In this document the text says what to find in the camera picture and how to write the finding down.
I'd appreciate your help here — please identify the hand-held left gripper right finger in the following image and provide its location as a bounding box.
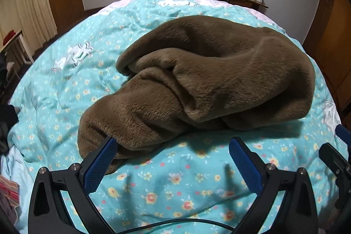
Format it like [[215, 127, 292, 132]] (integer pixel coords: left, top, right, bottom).
[[229, 137, 320, 234]]

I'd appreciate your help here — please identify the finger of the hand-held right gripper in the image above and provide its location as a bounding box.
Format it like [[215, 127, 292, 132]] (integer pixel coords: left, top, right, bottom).
[[319, 142, 351, 210], [335, 124, 351, 145]]

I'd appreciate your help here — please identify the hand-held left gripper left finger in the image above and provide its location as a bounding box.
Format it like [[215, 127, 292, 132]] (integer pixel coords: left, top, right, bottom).
[[27, 137, 118, 234]]

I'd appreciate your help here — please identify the brown fleece sweater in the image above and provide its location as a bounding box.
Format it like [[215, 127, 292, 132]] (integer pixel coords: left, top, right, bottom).
[[77, 15, 315, 175]]

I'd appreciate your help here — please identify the pile of dark clothes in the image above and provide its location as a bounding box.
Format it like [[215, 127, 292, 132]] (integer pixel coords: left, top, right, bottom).
[[0, 54, 14, 99]]

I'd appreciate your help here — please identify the teal floral quilt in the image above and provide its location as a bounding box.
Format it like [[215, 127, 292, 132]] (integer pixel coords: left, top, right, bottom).
[[7, 0, 342, 234]]

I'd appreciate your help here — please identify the pale blue bedsheet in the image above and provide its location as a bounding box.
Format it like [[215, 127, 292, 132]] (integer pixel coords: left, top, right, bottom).
[[0, 146, 36, 226]]

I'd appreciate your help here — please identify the wooden wardrobe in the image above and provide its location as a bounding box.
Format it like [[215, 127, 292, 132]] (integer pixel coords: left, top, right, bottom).
[[302, 0, 351, 116]]

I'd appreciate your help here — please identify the striped cloth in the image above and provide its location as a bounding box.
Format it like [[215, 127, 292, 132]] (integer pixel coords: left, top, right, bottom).
[[0, 175, 21, 223]]

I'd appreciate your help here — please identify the dark cloth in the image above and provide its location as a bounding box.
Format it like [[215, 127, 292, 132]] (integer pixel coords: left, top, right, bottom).
[[0, 104, 20, 155]]

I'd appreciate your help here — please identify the white side table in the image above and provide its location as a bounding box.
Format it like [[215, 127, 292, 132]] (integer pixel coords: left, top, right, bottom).
[[0, 30, 35, 70]]

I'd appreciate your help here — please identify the red cloth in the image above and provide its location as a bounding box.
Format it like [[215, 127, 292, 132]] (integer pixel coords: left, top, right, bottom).
[[1, 29, 17, 45]]

